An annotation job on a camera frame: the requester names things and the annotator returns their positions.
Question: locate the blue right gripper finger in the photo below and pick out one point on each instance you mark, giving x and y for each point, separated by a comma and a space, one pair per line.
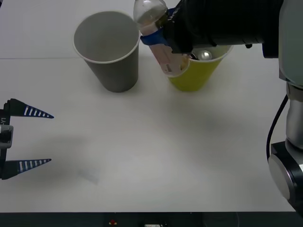
154, 39
170, 11

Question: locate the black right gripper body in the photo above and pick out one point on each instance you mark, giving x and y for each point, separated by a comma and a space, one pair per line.
184, 28

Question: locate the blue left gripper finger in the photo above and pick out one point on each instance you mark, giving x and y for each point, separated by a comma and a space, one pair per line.
11, 169
16, 108

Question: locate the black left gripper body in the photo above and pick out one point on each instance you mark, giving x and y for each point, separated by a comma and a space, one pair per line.
3, 119

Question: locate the clear bottle with red cap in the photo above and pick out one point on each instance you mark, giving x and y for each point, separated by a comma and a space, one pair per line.
146, 14

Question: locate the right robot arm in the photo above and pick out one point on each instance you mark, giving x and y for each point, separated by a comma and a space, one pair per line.
291, 47

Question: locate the silver drink can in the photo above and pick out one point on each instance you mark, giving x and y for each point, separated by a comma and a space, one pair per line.
204, 55

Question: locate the yellow-green plastic bin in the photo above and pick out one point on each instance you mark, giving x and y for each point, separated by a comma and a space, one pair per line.
194, 75

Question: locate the grey plastic bin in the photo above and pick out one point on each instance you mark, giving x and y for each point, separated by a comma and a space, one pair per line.
118, 75

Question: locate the red button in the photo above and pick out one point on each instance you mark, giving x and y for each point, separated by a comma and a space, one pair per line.
112, 222

